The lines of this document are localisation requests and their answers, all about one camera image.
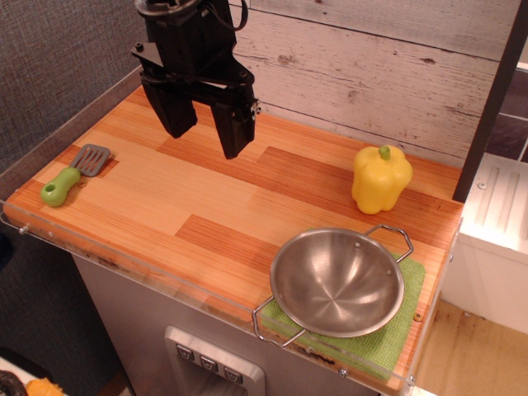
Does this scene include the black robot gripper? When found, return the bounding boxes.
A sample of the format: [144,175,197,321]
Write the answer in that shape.
[133,1,258,159]

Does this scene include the stainless steel pot with handles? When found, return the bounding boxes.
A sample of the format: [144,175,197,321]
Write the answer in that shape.
[268,225,414,347]

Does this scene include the clear acrylic edge guard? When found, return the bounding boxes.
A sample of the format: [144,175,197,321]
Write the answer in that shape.
[1,75,462,394]

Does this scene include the yellow toy bell pepper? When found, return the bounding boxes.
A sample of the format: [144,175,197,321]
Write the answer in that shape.
[351,145,413,215]

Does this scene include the grey toy fridge cabinet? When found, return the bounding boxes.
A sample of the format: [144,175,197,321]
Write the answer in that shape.
[74,257,375,395]

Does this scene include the green woven cloth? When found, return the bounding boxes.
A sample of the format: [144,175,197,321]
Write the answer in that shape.
[253,256,426,380]

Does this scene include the orange toy object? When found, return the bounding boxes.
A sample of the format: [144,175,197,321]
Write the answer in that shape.
[26,378,65,396]

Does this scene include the white toy sink unit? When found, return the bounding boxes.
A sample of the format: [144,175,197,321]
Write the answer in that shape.
[441,154,527,332]

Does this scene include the green handled grey spatula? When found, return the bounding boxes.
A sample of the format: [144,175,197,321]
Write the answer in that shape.
[40,144,111,207]

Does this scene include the dark grey vertical post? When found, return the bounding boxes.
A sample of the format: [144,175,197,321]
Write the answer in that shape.
[452,0,527,203]

